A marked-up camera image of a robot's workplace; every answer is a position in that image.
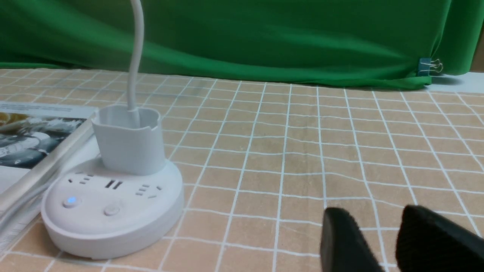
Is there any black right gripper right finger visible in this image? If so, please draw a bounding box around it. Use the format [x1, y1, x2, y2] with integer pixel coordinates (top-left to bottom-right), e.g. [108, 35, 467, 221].
[396, 205, 484, 272]

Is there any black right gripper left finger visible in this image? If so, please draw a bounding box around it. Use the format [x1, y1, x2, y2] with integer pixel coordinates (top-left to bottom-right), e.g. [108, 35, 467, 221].
[320, 207, 383, 272]

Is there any white desk lamp base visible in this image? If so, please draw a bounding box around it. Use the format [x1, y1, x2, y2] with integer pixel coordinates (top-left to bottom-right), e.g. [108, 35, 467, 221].
[41, 0, 185, 260]

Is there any orange checkered tablecloth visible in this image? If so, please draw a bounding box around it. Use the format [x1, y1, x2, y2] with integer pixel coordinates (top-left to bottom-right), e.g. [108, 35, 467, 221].
[1, 74, 483, 272]

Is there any blue binder clip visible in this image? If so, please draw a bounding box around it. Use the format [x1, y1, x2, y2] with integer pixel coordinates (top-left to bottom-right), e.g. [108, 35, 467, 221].
[416, 57, 443, 76]

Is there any green backdrop cloth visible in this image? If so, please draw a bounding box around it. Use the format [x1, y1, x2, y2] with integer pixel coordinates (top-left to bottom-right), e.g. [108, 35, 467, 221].
[0, 0, 483, 90]

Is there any white self-driving book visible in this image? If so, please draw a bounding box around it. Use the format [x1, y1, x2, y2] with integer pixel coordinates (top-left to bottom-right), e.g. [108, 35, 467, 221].
[0, 100, 98, 213]

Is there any thin white booklet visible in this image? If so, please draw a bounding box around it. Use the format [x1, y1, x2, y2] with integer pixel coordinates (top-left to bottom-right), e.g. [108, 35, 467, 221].
[0, 137, 99, 254]

